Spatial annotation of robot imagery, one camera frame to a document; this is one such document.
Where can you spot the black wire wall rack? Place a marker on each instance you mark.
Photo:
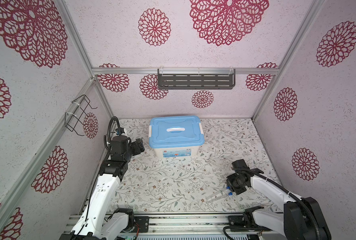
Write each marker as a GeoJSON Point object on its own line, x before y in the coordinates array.
{"type": "Point", "coordinates": [75, 117]}

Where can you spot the white plastic storage bin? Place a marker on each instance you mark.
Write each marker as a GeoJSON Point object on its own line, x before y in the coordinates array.
{"type": "Point", "coordinates": [176, 152]}

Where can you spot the grey wall shelf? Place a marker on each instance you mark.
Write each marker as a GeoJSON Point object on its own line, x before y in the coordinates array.
{"type": "Point", "coordinates": [195, 81]}

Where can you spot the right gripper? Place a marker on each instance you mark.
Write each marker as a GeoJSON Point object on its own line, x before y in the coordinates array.
{"type": "Point", "coordinates": [236, 190]}

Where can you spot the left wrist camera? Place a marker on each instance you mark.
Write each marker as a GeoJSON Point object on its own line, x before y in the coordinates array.
{"type": "Point", "coordinates": [119, 145]}

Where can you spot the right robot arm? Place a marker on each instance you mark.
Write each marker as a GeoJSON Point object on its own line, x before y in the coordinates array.
{"type": "Point", "coordinates": [299, 218]}

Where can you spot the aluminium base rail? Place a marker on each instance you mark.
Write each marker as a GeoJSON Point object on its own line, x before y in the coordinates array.
{"type": "Point", "coordinates": [174, 226]}

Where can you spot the clear test tube blue caps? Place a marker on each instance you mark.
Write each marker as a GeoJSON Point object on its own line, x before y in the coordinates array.
{"type": "Point", "coordinates": [214, 197]}

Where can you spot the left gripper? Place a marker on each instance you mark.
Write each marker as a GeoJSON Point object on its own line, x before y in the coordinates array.
{"type": "Point", "coordinates": [137, 146]}

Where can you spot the blue plastic bin lid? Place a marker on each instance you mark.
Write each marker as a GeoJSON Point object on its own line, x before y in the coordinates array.
{"type": "Point", "coordinates": [176, 132]}

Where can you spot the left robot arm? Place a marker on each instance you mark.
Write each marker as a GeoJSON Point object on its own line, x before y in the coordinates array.
{"type": "Point", "coordinates": [106, 186]}

